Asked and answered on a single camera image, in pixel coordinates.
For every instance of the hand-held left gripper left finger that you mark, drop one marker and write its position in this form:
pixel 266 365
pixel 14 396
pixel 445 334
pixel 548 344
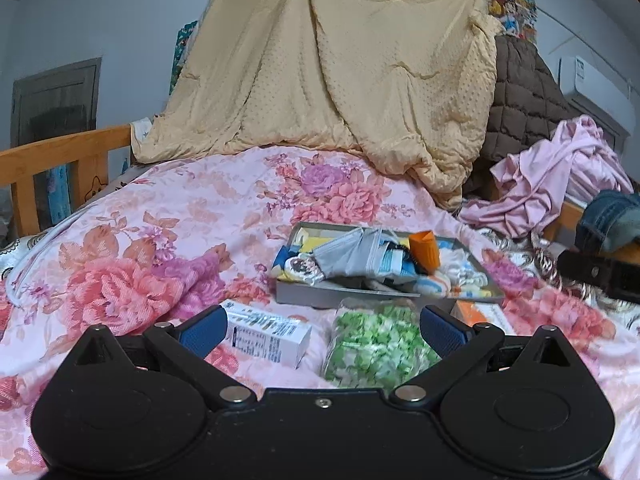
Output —
pixel 202 332

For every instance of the brown quilted blanket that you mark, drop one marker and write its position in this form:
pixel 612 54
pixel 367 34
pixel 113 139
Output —
pixel 525 100

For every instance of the grey face mask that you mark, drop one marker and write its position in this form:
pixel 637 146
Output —
pixel 350 255

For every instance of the grey tray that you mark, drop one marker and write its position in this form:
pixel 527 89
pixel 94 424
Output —
pixel 310 296

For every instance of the white air conditioner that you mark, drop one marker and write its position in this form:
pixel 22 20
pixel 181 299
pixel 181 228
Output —
pixel 595 85

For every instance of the gold patterned white sheet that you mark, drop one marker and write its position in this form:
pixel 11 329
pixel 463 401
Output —
pixel 545 265

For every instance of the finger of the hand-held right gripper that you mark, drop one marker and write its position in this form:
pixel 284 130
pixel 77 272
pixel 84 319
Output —
pixel 587 270

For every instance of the colourful cartoon wall poster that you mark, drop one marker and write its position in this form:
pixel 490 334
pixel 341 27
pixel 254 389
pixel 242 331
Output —
pixel 512 7

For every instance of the green printed wall poster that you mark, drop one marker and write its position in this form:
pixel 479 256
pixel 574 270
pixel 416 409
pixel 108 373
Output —
pixel 182 55

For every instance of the dark grey door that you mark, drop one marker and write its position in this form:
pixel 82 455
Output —
pixel 55 105

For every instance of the cartoon printed towel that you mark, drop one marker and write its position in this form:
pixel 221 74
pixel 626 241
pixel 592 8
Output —
pixel 315 241

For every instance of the white carton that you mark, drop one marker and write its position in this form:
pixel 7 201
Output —
pixel 270 335

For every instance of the pink floral blanket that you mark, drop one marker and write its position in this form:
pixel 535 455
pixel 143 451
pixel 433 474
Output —
pixel 150 240

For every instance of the striped white towel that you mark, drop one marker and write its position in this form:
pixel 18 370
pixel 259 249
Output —
pixel 450 287

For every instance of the white patterned pillow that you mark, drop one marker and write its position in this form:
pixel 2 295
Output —
pixel 140 130

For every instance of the wooden bed rail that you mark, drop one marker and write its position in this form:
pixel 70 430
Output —
pixel 565 220
pixel 60 152

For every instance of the yellow quilt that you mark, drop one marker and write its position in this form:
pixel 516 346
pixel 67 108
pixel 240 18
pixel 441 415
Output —
pixel 325 60

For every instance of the blue jeans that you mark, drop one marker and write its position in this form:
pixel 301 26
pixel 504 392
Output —
pixel 610 220

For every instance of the green candy bag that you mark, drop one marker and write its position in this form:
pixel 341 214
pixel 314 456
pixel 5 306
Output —
pixel 375 345

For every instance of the light blue printed panel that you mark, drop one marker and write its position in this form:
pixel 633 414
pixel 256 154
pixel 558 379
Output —
pixel 58 195

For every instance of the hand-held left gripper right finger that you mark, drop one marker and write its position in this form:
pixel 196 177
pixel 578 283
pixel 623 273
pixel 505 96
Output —
pixel 442 332

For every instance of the pink garment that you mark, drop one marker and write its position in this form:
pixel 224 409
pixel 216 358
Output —
pixel 540 185

